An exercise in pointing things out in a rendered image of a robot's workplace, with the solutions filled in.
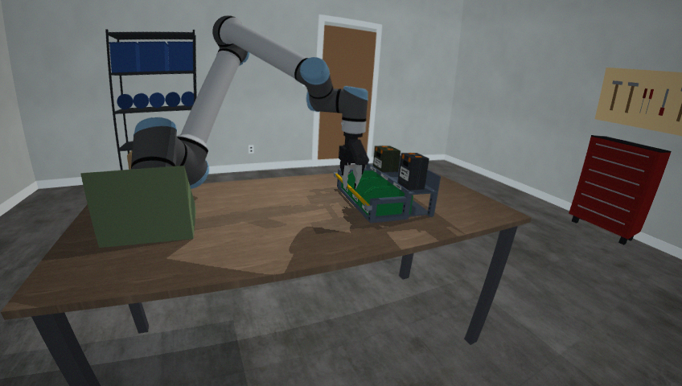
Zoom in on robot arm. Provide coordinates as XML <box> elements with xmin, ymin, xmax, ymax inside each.
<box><xmin>131</xmin><ymin>15</ymin><xmax>368</xmax><ymax>189</ymax></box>

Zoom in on yellow bar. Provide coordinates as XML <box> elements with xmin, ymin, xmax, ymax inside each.
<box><xmin>336</xmin><ymin>174</ymin><xmax>371</xmax><ymax>206</ymax></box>

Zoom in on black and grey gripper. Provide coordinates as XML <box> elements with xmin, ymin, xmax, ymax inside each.
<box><xmin>339</xmin><ymin>132</ymin><xmax>365</xmax><ymax>190</ymax></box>

